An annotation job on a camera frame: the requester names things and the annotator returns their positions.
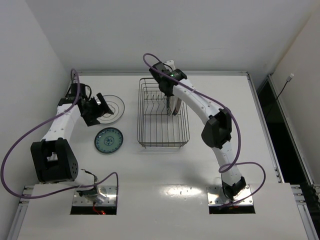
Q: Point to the metal wire dish rack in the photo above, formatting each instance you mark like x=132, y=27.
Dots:
x=155, y=128

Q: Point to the white plate green rim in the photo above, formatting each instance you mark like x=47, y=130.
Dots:
x=177, y=107
x=171, y=102

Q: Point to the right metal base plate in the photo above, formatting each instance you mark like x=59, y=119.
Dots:
x=216, y=197

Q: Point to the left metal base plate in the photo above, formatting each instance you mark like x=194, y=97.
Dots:
x=107, y=195

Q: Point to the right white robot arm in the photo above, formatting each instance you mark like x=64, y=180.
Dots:
x=221, y=131

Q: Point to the metal base plate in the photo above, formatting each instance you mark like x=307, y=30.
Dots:
x=107, y=195
x=216, y=197

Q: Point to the aluminium frame rail right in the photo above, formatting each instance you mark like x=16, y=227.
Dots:
x=292, y=163

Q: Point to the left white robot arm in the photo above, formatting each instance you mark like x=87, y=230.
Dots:
x=53, y=158

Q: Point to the clear glass patterned plate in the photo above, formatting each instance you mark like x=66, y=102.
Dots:
x=117, y=106

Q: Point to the black cable white connector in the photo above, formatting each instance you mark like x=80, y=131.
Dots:
x=288, y=79

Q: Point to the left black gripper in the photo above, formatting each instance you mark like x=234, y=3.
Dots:
x=100, y=105

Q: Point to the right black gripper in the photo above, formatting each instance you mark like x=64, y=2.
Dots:
x=169, y=92

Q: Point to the teal blue floral plate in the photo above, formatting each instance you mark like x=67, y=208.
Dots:
x=108, y=140

